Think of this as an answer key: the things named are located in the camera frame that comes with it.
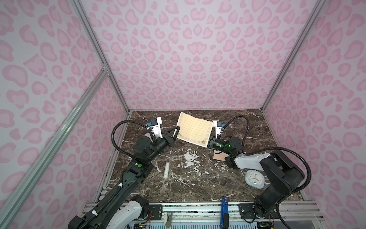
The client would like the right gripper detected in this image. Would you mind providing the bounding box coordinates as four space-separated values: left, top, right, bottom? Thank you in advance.
196 134 233 156

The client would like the beige tape piece on rail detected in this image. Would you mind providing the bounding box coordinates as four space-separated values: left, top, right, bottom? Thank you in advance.
164 212 173 229

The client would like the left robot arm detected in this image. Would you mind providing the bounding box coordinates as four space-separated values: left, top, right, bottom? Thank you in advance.
68 126 180 229

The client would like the beige lined letter paper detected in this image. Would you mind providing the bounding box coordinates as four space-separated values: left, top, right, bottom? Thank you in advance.
177 112 213 148

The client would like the white glue stick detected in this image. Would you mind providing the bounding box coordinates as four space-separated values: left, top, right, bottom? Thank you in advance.
163 162 170 179

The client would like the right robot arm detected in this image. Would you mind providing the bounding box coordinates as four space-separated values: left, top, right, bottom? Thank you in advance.
207 136 312 218

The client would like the white alarm clock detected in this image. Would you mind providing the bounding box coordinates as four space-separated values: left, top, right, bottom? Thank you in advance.
245 169 265 189

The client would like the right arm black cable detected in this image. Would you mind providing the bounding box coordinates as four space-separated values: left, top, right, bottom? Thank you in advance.
222 115 312 195

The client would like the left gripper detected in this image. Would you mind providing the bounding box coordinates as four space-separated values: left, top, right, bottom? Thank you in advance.
146 125 179 164

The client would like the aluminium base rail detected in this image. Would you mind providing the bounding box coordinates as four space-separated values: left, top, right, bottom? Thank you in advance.
147 201 328 229

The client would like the blue tool on rail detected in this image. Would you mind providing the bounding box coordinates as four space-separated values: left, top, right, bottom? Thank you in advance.
220 197 229 229

